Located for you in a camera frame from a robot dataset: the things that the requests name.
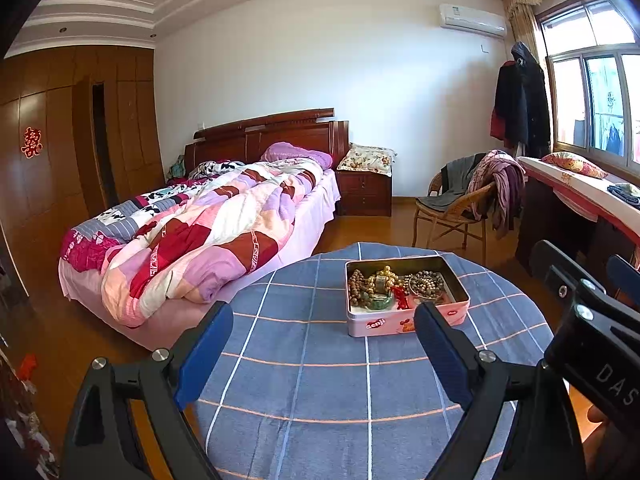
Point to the pink metal tin box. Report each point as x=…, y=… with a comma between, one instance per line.
x=424, y=278

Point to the window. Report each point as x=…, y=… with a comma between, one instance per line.
x=593, y=63

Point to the dark coats on rack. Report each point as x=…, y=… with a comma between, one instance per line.
x=520, y=117

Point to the purple pillow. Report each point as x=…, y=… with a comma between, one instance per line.
x=284, y=150

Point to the floral cushion on nightstand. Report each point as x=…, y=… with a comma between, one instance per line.
x=361, y=158

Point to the wooden nightstand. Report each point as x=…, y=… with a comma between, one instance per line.
x=364, y=194

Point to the red double happiness decal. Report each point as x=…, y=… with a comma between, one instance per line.
x=32, y=142

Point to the cluttered side table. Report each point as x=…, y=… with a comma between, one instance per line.
x=26, y=450

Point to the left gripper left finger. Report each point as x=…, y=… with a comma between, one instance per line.
x=102, y=440

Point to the wicker chair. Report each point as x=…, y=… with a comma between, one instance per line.
x=450, y=219

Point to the floral pillow on bench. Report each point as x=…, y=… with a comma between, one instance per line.
x=575, y=163

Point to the red cord knot charm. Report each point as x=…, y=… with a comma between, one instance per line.
x=401, y=297

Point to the white air conditioner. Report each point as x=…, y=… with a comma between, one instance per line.
x=472, y=20

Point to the operator right hand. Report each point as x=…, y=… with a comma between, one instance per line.
x=609, y=454

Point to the wooden bed with headboard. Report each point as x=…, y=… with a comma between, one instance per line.
x=212, y=153

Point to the wooden wardrobe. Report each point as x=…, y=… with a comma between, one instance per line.
x=89, y=102

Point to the pink patchwork quilt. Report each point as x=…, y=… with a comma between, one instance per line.
x=228, y=227

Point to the window bench with bedding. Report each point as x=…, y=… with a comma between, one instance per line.
x=577, y=214

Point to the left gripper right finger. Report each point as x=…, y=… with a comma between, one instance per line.
x=544, y=440

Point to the clothes on chair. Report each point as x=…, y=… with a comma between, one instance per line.
x=464, y=176

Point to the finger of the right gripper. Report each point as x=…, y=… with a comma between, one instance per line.
x=625, y=280
x=560, y=273

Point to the blue plaid tablecloth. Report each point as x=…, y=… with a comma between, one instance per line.
x=294, y=396

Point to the brown wooden bead mala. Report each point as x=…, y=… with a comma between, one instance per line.
x=360, y=290

